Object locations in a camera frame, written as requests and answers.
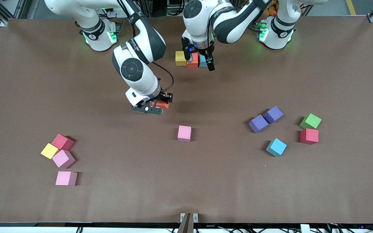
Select yellow foam cube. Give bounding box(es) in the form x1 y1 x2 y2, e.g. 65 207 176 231
40 143 59 160
175 51 187 67

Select small metal mounting bracket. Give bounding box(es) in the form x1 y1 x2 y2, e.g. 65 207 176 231
180 213 198 233

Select bag of orange items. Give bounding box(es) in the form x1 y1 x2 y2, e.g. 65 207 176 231
264 0 279 16

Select purple foam cube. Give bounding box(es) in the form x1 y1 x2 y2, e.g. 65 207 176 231
263 106 284 124
248 115 269 134

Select green foam cube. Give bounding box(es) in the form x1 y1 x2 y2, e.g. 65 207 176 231
300 113 322 129

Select pink foam cube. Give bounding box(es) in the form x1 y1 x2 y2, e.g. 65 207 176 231
55 171 78 186
52 150 76 169
177 125 192 142

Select red foam cube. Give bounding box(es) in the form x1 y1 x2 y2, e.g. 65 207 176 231
300 128 319 145

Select crimson foam cube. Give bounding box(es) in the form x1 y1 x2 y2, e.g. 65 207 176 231
51 134 75 151

